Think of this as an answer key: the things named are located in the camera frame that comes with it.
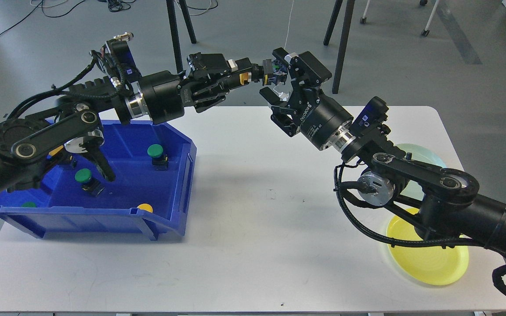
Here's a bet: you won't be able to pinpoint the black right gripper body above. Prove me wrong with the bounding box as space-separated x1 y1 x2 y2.
271 84 354 151

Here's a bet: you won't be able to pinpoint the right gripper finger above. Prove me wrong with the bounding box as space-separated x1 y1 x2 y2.
259 86 291 110
272 47 332 88

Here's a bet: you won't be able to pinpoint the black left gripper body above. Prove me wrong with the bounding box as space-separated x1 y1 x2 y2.
138 53 236 124

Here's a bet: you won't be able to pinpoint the yellow push button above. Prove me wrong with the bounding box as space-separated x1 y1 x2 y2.
239 59 288 86
137 203 153 213
48 145 64 157

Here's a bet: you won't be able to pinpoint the green push button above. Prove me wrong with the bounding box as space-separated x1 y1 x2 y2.
74 168 104 197
147 144 169 171

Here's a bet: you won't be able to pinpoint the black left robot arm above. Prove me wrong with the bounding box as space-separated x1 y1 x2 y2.
0 32 273 192

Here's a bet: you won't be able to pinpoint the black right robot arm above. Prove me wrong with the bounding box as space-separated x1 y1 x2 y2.
252 48 506 296

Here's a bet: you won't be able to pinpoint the light green plate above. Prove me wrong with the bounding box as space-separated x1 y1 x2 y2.
396 144 447 201

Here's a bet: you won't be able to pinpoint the yellow push button front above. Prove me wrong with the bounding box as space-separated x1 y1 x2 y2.
137 203 153 213

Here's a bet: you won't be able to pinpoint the yellow push button back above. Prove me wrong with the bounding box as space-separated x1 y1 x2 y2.
48 145 64 157

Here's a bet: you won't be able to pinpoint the yellow plate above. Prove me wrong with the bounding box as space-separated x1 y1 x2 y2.
386 215 470 286

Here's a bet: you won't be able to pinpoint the green push button corner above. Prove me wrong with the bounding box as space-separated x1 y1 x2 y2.
21 201 37 208

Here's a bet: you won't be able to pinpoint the black stand legs right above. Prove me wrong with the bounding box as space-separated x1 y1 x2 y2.
323 0 356 94

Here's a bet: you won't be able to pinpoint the black stand legs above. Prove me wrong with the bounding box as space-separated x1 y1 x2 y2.
323 0 356 94
166 0 198 73

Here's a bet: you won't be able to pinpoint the white chair leg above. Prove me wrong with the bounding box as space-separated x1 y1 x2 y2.
359 0 371 25

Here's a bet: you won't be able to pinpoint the black stand legs left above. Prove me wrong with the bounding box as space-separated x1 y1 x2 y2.
166 0 198 73

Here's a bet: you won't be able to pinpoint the blue plastic bin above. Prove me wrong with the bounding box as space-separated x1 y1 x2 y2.
0 120 196 241

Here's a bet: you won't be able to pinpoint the white power cable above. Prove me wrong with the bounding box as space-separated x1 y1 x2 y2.
283 0 296 50

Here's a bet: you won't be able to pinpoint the black floor cables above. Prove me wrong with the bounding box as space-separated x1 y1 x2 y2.
0 0 218 71

